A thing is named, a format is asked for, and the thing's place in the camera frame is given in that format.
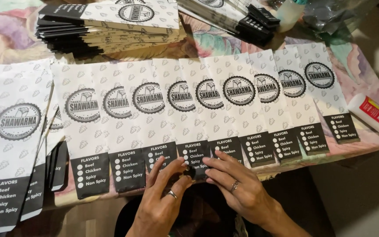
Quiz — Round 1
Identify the person's black clothing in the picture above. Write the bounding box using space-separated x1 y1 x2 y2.
114 183 241 237

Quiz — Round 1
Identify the clear crumpled plastic bag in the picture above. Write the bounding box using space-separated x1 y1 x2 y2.
303 0 379 35

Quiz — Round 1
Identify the thick stack of paper bags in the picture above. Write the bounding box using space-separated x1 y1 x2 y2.
35 0 187 60

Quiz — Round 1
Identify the pale green bottle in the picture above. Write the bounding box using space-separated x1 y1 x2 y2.
275 0 308 23

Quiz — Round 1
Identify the row of printed paper bags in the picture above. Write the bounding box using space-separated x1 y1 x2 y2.
51 42 361 201

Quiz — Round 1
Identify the slanted stack of paper bags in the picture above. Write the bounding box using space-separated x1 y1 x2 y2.
176 0 281 47

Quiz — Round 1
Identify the pastel floral tablecloth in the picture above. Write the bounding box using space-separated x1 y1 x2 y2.
0 0 379 208

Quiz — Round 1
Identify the white glue bottle red label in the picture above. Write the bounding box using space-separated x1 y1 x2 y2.
347 93 379 138

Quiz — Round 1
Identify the person's right hand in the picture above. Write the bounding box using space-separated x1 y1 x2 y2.
202 150 282 228

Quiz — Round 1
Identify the loose pile of paper bags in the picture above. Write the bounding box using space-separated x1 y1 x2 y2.
0 57 69 236

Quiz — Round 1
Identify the person's left hand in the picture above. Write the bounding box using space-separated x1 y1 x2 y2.
132 155 194 231

